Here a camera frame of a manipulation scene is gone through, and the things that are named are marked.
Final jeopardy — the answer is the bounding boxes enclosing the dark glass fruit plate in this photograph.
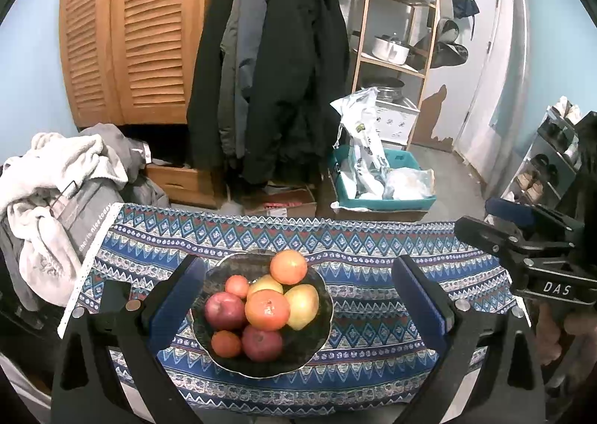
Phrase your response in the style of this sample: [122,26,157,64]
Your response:
[190,249,334,379]

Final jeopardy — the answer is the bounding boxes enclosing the yellow-green mango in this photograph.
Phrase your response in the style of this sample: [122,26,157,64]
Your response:
[247,275,284,301]
[284,284,321,330]

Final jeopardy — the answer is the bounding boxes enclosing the grey shoe rack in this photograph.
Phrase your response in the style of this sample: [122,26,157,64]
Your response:
[501,97,584,219]

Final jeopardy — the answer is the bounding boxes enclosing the wooden louvered wardrobe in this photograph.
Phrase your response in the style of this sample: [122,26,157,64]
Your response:
[58,0,238,128]

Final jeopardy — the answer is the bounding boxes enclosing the clear plastic bag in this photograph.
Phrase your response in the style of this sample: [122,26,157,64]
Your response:
[385,167,434,200]

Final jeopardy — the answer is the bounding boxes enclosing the teal plastic bin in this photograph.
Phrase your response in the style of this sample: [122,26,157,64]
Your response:
[329,146,437,212]

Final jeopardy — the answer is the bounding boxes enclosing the grey jacket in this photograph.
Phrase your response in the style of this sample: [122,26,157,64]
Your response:
[217,0,271,159]

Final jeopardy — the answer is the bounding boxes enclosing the white cooking pot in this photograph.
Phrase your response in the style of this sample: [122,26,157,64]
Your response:
[372,34,411,65]

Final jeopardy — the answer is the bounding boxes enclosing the white door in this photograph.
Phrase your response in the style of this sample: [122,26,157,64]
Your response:
[454,0,507,182]

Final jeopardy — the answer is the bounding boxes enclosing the white rice bag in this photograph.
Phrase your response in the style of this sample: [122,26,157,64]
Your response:
[330,88,393,201]

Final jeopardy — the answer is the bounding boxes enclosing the grey hanging bag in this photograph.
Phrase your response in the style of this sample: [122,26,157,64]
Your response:
[429,18,468,69]

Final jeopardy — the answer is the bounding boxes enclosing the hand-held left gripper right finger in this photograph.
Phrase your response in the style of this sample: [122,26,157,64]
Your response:
[392,255,546,424]

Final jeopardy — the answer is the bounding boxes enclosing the wooden drawer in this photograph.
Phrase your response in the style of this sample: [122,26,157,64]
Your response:
[144,163,220,210]

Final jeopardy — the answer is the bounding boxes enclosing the wooden shelf rack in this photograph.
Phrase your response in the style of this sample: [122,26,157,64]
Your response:
[350,0,441,149]

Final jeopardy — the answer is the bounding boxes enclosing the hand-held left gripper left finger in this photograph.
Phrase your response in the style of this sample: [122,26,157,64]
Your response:
[50,256,208,424]

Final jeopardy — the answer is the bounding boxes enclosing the white perforated crate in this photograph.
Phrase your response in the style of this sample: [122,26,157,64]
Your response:
[373,97,421,145]

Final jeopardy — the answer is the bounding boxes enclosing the grey crumpled cloth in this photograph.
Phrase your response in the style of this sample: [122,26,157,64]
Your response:
[79,123,171,208]

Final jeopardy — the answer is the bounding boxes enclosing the small tangerine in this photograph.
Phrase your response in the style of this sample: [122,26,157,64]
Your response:
[211,331,242,358]
[225,275,251,300]

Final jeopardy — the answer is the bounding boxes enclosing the dark folded umbrella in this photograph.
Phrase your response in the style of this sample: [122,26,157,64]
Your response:
[450,0,480,40]

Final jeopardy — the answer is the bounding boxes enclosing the red apple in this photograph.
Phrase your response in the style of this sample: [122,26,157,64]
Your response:
[241,325,284,362]
[204,292,248,330]

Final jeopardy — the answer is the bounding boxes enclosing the flat cardboard box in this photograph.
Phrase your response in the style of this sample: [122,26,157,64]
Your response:
[245,188,318,219]

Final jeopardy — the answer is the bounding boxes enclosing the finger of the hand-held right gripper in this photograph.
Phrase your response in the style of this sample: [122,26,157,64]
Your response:
[485,197,584,238]
[454,216,574,266]

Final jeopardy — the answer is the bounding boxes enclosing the black hooded coat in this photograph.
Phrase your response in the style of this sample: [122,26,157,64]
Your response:
[243,0,350,187]

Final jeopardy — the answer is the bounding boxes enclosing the large orange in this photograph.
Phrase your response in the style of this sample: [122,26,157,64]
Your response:
[245,290,291,331]
[271,250,309,286]

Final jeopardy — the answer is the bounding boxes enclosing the person's right hand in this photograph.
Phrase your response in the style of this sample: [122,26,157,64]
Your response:
[535,304,597,387]

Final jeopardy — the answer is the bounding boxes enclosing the black jacket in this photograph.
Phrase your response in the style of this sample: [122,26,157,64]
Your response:
[187,0,248,170]

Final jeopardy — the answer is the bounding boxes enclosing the shoe rack with shoes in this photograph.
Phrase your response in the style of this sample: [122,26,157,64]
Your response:
[506,97,584,212]

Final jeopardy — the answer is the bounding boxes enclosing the steel pot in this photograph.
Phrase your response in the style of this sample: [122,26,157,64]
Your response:
[361,77,406,100]

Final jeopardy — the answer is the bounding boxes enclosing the blue patterned tablecloth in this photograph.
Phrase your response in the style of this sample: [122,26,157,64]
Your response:
[58,202,530,411]

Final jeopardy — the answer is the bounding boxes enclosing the grey printed garment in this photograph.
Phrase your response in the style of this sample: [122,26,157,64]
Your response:
[47,177,117,257]

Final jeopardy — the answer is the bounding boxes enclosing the pile of grey white clothes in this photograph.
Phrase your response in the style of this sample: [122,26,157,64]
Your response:
[0,132,129,308]

